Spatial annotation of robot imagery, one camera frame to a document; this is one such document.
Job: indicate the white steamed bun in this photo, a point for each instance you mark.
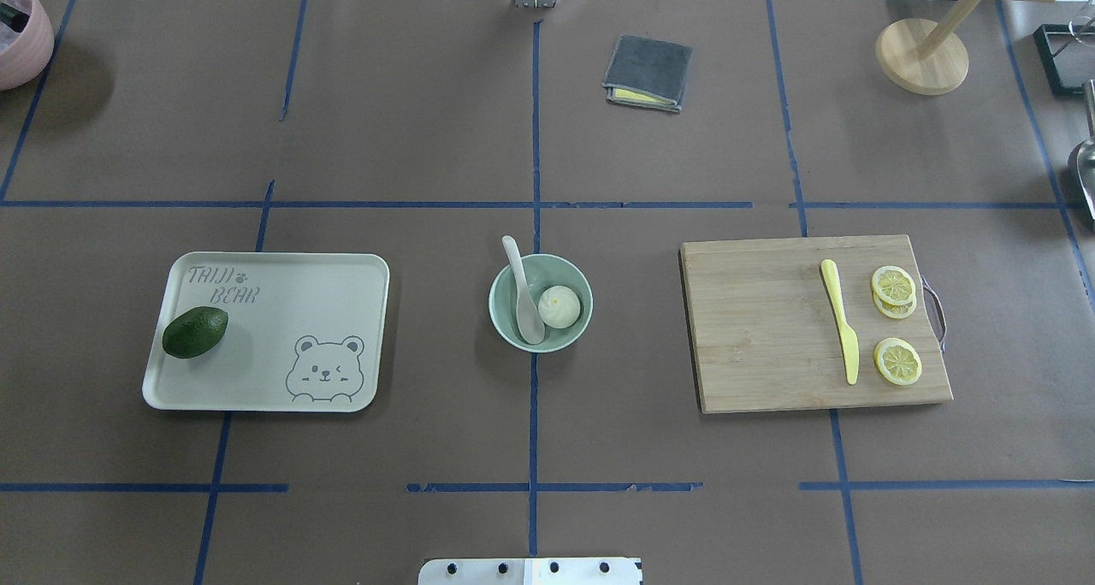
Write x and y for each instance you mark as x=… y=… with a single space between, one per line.
x=559 y=307

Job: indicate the white ceramic spoon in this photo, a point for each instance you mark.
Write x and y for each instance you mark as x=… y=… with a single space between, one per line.
x=529 y=323

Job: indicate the light green bowl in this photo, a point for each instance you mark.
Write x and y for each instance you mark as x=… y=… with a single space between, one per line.
x=542 y=271

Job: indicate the pink bowl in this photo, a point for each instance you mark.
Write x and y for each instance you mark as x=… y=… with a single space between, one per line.
x=26 y=53

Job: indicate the wooden cutting board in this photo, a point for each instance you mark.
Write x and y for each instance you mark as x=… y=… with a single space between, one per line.
x=763 y=332

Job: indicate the grey folded cloth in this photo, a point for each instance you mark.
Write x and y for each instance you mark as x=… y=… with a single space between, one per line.
x=648 y=73

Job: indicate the cream bear serving tray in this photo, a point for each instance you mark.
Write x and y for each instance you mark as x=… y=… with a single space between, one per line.
x=304 y=334

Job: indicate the yellow plastic knife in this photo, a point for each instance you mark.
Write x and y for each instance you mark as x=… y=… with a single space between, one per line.
x=849 y=340

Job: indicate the upper lemon slice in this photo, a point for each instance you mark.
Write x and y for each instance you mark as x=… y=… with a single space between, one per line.
x=894 y=286

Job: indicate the lower stacked lemon slice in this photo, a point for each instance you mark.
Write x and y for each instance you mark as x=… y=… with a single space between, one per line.
x=895 y=311

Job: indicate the single lemon slice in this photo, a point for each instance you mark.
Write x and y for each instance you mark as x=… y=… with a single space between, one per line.
x=897 y=361

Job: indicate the green avocado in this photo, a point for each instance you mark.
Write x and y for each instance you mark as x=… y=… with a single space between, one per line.
x=195 y=332

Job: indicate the wooden mug tree stand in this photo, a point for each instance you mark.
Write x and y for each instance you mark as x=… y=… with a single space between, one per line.
x=927 y=57

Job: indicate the metal scoop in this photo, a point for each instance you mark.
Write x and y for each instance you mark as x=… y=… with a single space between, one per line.
x=1082 y=156

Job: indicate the black glass rack tray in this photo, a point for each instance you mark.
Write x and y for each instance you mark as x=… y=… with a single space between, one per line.
x=1068 y=63

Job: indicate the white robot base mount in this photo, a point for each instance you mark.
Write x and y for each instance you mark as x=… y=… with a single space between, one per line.
x=565 y=570

